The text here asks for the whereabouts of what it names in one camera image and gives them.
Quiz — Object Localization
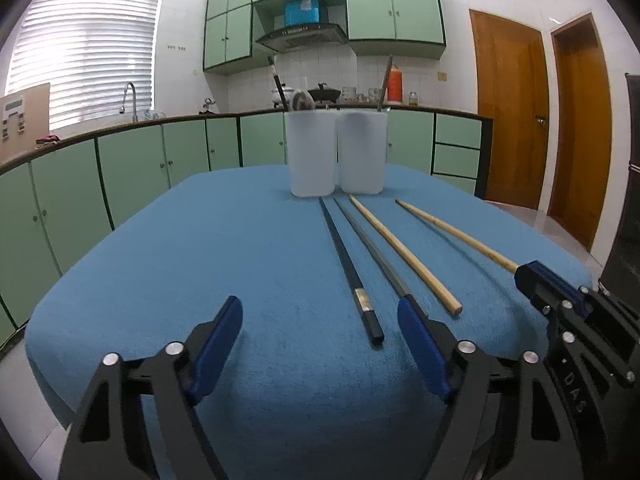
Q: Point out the green wall cabinets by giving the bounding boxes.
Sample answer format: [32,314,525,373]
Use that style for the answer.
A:
[202,0,447,75]

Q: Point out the orange thermos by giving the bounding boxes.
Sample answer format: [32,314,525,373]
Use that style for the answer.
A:
[387,64,404,106]

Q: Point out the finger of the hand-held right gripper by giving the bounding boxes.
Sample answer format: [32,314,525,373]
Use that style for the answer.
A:
[514,264,569,356]
[529,259,640,386]

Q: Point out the wooden chopstick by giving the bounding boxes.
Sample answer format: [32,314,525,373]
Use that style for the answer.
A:
[395,199,521,275]
[348,195,463,316]

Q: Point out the white window blinds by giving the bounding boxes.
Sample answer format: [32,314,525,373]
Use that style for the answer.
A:
[4,0,165,136]

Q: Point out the white two-compartment utensil holder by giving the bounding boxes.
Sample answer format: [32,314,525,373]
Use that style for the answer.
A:
[283,108,389,198]

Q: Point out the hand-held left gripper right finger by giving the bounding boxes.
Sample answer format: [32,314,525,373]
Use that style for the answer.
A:
[397,295,591,480]

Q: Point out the wooden door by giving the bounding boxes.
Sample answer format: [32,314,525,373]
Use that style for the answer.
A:
[547,11,627,253]
[469,9,551,211]

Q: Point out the black chopstick with gold band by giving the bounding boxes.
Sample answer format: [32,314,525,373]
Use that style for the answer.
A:
[318,197,385,347]
[269,56,292,111]

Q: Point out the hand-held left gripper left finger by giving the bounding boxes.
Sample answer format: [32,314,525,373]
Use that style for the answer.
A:
[57,295,244,480]

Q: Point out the white cooking pot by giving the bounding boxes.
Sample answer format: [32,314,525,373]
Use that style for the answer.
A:
[271,82,300,108]

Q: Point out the black range hood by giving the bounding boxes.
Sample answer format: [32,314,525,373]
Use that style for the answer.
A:
[255,23,348,52]

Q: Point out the silver kitchen faucet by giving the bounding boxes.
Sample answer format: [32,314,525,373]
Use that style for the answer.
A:
[120,82,138,123]

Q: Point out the green base cabinets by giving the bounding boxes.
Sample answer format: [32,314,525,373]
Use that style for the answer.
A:
[0,107,495,346]

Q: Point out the blue tablecloth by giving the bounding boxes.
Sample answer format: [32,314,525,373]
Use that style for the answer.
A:
[25,162,596,480]

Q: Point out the black wok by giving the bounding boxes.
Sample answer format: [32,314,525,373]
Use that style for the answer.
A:
[306,83,342,104]

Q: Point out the grey metal chopstick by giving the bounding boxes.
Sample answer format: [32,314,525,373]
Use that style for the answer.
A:
[376,55,394,112]
[333,197,431,318]

